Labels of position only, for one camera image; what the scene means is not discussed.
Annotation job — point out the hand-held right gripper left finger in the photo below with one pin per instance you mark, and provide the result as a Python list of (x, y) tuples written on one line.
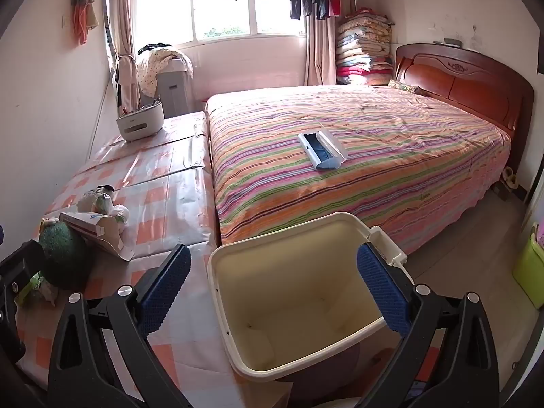
[(165, 289)]

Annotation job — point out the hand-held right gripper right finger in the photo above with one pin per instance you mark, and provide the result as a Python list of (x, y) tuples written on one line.
[(382, 289)]

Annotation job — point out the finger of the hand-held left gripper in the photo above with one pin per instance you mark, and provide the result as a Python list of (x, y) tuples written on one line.
[(19, 263)]

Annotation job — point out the green plastic bag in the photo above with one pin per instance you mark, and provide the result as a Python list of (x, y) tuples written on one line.
[(63, 255)]

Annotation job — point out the white cardboard box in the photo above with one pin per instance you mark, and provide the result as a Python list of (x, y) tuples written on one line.
[(97, 229)]

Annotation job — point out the cream plastic trash bin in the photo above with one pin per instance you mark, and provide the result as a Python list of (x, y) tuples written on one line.
[(297, 306)]

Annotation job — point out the white tissue ball dark strip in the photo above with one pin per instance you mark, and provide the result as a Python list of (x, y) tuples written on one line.
[(89, 199)]

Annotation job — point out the green snack bag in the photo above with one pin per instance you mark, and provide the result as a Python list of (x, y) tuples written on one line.
[(103, 204)]

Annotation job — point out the orange checkered tablecloth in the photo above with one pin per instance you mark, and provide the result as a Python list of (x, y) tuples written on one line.
[(170, 204)]

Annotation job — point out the striped bed cover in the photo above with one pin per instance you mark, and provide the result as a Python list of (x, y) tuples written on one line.
[(382, 157)]

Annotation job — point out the green plastic storage bin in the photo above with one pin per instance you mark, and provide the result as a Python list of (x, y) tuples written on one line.
[(529, 272)]

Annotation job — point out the blue and white lint brush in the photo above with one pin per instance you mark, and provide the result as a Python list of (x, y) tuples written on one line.
[(318, 148)]

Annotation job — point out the white desktop organizer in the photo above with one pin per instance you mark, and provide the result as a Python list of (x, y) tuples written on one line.
[(140, 123)]

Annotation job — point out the pair of slippers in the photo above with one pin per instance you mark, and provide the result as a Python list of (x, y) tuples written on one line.
[(509, 176)]

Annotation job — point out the grey cabinet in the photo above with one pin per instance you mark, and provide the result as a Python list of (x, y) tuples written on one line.
[(174, 93)]

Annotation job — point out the patterned pillow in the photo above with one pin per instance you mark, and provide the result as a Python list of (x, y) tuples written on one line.
[(401, 86)]

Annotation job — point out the pale pink hanging cloth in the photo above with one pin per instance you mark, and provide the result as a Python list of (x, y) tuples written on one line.
[(126, 80)]

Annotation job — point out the dotted cream blanket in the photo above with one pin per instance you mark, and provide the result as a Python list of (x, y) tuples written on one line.
[(159, 63)]

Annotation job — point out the wooden bed headboard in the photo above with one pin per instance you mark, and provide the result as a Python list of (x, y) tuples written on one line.
[(467, 76)]

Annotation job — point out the stack of folded quilts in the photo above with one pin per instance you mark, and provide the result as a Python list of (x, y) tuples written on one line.
[(363, 46)]

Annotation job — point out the pink curtain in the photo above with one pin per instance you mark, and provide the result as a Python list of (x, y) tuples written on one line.
[(316, 51), (123, 29)]

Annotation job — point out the window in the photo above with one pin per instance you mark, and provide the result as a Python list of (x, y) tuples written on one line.
[(221, 12)]

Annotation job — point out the white wall switch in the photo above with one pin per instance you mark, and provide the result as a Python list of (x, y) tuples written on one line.
[(66, 22)]

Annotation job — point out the orange cloth on wall hook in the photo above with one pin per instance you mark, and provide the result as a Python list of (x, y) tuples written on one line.
[(83, 12)]

